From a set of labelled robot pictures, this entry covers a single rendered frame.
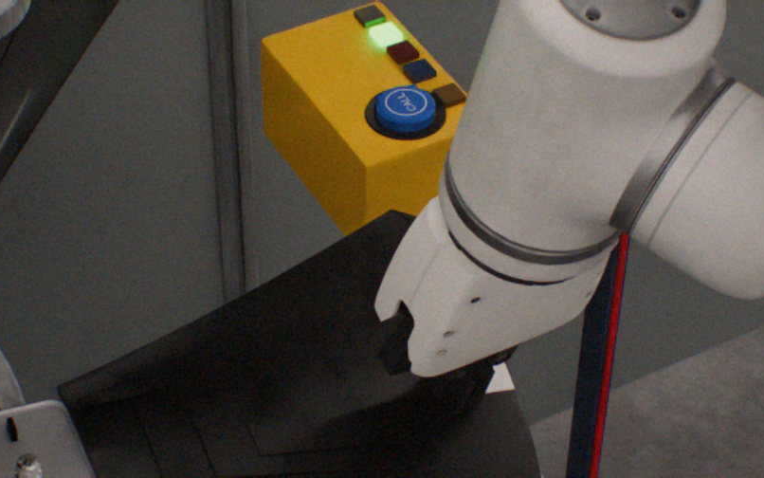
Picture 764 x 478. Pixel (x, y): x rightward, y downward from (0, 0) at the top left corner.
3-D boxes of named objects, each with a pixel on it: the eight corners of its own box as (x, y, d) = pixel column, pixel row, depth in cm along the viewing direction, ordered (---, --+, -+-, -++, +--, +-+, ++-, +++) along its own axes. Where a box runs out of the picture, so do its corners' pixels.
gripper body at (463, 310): (585, 99, 88) (529, 228, 98) (392, 167, 85) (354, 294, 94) (670, 227, 85) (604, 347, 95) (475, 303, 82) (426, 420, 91)
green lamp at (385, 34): (369, 34, 136) (369, 27, 136) (391, 27, 137) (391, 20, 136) (381, 47, 135) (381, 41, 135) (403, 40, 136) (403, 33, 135)
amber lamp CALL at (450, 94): (430, 96, 131) (430, 88, 131) (453, 87, 132) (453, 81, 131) (444, 110, 130) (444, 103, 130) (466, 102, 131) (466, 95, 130)
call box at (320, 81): (262, 148, 143) (257, 34, 136) (379, 108, 147) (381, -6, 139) (365, 280, 133) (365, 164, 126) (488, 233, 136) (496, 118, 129)
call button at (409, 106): (365, 112, 131) (365, 92, 129) (416, 95, 132) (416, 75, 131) (393, 146, 128) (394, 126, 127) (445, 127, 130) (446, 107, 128)
